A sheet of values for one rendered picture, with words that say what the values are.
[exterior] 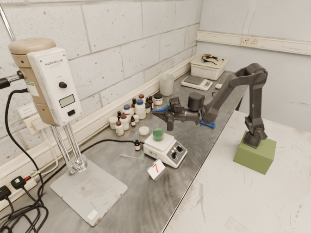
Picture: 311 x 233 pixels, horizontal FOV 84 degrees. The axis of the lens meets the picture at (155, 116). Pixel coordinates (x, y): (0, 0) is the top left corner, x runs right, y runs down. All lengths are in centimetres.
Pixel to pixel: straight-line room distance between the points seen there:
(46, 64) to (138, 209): 61
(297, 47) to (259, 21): 40
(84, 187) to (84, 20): 78
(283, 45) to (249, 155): 129
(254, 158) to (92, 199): 75
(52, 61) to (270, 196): 94
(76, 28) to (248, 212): 109
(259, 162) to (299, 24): 138
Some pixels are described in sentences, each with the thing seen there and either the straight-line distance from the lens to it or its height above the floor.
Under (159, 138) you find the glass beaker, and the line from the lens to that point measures 88.
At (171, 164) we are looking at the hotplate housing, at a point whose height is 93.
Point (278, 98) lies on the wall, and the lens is 223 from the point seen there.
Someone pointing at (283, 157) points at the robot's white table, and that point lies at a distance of 116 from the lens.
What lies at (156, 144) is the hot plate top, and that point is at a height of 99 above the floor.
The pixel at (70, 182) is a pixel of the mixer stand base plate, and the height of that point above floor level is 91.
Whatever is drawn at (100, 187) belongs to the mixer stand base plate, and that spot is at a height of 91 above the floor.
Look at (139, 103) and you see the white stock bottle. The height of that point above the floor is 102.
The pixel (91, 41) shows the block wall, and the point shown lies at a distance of 103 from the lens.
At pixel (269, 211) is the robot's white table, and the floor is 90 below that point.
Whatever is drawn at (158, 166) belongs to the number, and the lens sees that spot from 88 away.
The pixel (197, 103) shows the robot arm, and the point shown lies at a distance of 75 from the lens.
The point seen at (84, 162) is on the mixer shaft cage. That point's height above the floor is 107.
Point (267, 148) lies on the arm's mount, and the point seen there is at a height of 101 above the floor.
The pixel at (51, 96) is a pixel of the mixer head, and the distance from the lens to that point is 51.
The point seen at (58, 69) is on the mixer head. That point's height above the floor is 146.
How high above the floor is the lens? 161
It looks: 35 degrees down
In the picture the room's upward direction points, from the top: straight up
